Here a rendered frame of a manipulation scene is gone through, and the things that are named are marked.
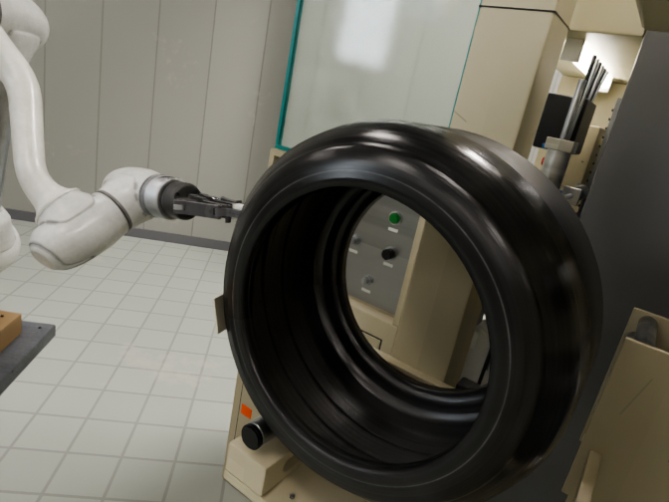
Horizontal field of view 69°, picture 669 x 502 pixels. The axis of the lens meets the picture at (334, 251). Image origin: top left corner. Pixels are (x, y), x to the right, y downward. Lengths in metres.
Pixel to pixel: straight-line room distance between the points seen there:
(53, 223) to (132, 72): 3.31
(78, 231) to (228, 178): 3.25
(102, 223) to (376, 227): 0.72
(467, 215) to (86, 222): 0.73
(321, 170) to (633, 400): 0.59
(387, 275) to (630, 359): 0.71
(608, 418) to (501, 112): 0.54
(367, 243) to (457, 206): 0.86
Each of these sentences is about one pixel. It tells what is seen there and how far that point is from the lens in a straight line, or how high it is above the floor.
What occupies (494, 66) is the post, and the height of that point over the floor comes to 1.56.
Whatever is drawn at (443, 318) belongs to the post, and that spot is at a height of 1.08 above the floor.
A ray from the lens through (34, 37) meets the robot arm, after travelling 1.49.
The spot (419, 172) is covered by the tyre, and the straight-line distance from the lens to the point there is 0.58.
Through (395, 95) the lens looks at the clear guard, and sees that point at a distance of 1.34.
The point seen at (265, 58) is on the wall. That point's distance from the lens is 4.14.
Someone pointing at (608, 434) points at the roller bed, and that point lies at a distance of 0.94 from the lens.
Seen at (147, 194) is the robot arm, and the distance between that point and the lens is 1.05.
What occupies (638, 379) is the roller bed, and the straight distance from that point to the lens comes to 0.90.
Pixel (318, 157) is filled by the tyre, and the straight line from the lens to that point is 0.66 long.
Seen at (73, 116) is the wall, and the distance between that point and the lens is 4.46.
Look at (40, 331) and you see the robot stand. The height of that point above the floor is 0.65.
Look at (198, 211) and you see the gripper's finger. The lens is 0.93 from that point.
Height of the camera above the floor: 1.46
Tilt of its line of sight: 18 degrees down
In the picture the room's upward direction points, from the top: 11 degrees clockwise
